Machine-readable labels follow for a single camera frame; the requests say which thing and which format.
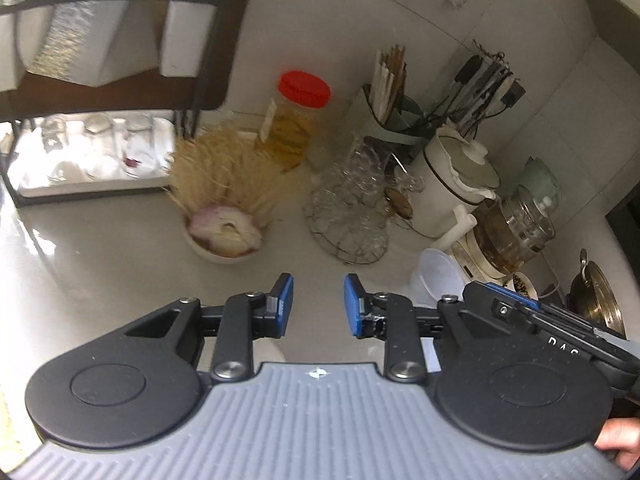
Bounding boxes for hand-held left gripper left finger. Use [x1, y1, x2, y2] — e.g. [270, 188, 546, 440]
[120, 272, 296, 384]

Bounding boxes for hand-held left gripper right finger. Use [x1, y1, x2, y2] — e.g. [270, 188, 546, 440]
[342, 272, 503, 384]

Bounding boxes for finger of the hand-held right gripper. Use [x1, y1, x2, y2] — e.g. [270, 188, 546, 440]
[462, 283, 548, 335]
[480, 281, 570, 313]

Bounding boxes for translucent white plastic bowl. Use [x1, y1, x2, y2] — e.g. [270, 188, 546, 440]
[410, 248, 472, 312]

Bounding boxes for person's right hand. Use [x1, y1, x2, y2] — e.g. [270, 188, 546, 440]
[594, 416, 640, 472]

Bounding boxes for small patterned bowl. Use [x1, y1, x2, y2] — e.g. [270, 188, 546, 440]
[512, 270, 540, 302]

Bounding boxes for metal wok with lid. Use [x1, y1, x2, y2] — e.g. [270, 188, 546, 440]
[566, 248, 628, 340]

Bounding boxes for glass kettle with base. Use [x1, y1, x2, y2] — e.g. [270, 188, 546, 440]
[449, 186, 557, 284]

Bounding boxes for small white ceramic bowl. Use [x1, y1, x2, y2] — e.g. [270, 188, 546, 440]
[182, 212, 267, 265]

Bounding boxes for garlic bulbs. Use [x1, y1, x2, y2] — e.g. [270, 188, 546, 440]
[188, 204, 264, 256]

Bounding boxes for cluster of clear glass cups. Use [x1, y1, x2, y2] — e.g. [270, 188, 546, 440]
[312, 131, 427, 242]

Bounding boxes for white electric pot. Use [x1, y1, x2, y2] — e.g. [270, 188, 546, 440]
[406, 126, 502, 254]

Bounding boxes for beige straw bundle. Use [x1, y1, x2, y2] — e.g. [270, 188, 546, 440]
[166, 126, 287, 227]

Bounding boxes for red-lid plastic jar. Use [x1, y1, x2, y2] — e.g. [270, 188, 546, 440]
[254, 69, 332, 172]

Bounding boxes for green chopstick holder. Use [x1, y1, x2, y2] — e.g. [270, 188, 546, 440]
[359, 84, 439, 149]

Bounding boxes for black dish rack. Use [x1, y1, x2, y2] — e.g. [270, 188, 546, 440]
[0, 0, 262, 209]

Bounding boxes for hanging utensils rack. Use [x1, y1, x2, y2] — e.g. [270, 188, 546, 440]
[446, 39, 517, 137]

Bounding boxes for clear drinking glass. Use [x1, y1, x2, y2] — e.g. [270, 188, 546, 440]
[81, 113, 119, 182]
[41, 116, 69, 182]
[121, 113, 157, 179]

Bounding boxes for bundle of chopsticks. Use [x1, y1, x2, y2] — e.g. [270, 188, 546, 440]
[373, 44, 409, 124]

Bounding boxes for white drip tray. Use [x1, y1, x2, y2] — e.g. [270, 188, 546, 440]
[7, 114, 177, 199]

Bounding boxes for dark wooden cutting board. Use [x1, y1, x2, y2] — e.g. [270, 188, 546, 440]
[0, 0, 262, 124]

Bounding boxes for white utensil holder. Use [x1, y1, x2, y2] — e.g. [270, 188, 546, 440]
[159, 0, 222, 79]
[0, 9, 28, 93]

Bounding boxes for silver patterned box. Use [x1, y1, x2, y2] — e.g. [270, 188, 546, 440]
[21, 0, 162, 87]

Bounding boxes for wire cup rack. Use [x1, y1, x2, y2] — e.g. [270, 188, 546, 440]
[304, 187, 391, 264]

